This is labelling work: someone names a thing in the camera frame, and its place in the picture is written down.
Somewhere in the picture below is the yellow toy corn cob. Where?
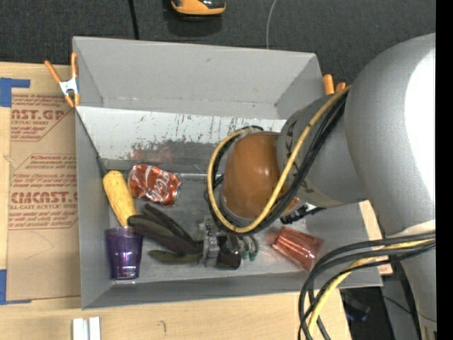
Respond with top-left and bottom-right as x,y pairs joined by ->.
102,170 -> 138,228

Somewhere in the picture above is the clear red packet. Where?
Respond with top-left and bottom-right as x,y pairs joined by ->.
267,225 -> 325,271

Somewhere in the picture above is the black cylinder on white bracket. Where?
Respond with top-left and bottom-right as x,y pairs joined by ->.
279,202 -> 326,225

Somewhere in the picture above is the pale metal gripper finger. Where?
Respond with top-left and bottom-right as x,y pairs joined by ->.
201,246 -> 217,268
198,217 -> 215,243

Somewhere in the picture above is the purple plastic cup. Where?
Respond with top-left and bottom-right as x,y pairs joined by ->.
104,226 -> 144,281

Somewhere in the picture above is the grey metal bin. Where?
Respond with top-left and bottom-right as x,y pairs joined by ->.
71,36 -> 385,310

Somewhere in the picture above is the crushed red soda can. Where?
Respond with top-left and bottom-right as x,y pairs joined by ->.
127,164 -> 182,205

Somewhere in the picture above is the brown cardboard board, red print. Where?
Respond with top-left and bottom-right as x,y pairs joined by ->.
0,61 -> 83,306

